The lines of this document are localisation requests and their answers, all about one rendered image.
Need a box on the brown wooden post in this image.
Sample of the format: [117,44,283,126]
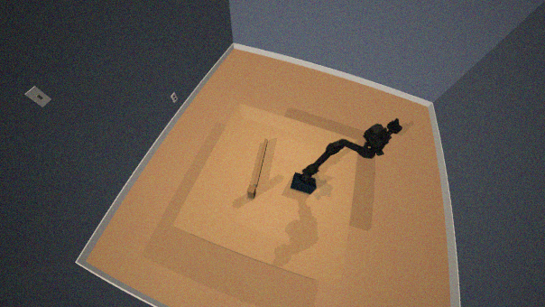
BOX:
[247,185,256,199]

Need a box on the brown wooden rail with steel hooks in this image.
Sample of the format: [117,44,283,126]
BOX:
[254,139,268,187]

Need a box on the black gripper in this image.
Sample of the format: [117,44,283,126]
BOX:
[367,118,402,149]

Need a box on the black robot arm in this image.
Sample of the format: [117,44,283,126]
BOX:
[301,124,384,183]

